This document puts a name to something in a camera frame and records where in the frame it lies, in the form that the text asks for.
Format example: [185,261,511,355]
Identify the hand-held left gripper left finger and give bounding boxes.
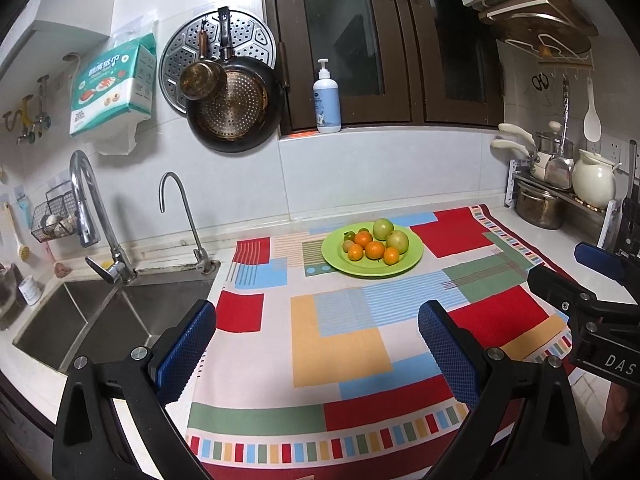
[52,299,217,480]

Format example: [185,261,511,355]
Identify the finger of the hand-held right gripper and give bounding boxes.
[527,264,640,326]
[574,241,640,286]

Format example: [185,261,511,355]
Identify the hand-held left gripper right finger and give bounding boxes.
[418,300,593,480]

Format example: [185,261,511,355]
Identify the green plate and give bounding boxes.
[321,220,425,278]

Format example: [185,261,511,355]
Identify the person's right forearm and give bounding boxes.
[600,382,640,441]

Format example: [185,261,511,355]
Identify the white pot rack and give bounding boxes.
[505,159,621,253]

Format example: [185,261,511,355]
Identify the steel sink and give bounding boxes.
[12,277,217,376]

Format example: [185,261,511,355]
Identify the cream ceramic pot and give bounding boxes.
[571,149,623,209]

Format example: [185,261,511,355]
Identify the thin gooseneck faucet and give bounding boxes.
[159,172,217,276]

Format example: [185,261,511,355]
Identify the steel scoop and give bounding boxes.
[544,155,576,191]

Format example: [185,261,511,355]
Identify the colourful patchwork mat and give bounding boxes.
[185,204,576,480]

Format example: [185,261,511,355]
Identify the steel lidded pot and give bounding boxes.
[534,130,566,157]

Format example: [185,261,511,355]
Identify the white rice paddle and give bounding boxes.
[582,76,602,143]

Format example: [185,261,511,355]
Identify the steel ladle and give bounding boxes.
[559,74,572,161]

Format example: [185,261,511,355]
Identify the small white cup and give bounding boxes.
[18,276,41,306]

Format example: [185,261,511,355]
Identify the tall chrome faucet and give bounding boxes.
[69,149,137,285]

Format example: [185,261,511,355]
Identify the dark glass jar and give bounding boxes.
[0,262,26,331]

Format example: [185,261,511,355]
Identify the wooden cutting board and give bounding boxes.
[477,0,600,58]

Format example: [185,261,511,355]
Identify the black frying pan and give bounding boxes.
[186,6,286,154]

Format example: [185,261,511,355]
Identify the paper towel pack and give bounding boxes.
[69,31,158,156]

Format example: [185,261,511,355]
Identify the dark brown window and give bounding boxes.
[260,0,506,137]

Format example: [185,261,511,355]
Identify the small brass saucepan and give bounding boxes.
[179,30,228,101]

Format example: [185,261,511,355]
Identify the white blue pump bottle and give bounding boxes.
[313,58,342,134]

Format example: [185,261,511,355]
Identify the round metal steamer rack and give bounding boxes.
[160,11,277,111]

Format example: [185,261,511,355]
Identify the white wall socket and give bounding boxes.
[590,140,623,161]

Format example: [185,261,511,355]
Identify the cream handled pan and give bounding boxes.
[490,138,543,181]
[498,122,538,147]

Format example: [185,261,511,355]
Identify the black wire basket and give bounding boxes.
[30,185,81,243]

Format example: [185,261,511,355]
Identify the white hook rail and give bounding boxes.
[537,57,596,73]

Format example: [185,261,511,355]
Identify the white handled brush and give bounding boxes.
[0,202,28,263]

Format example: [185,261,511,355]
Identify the wall water tap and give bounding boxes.
[2,95,33,146]
[34,75,52,133]

